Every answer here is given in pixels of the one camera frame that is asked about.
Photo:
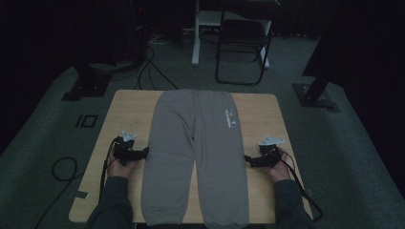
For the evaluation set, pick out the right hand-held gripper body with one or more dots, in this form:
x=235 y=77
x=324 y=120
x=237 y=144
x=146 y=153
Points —
x=269 y=156

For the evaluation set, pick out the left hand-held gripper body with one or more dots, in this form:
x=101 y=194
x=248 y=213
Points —
x=124 y=149

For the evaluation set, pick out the grey sweatpants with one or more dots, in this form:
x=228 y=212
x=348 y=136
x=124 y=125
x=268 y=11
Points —
x=178 y=143

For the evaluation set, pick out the person's right hand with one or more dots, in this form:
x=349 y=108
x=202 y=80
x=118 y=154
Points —
x=280 y=170

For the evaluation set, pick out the person's left hand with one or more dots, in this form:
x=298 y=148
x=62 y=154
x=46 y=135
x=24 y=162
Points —
x=120 y=168

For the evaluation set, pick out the black stand with flat base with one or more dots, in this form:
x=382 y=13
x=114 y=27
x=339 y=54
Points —
x=87 y=84

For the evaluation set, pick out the slanted black stand with base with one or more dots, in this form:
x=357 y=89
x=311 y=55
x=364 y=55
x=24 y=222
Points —
x=315 y=92

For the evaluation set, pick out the black folding chair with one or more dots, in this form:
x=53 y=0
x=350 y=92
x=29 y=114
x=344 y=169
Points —
x=243 y=41

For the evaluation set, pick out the white desk frame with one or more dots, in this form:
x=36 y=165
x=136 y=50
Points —
x=199 y=28

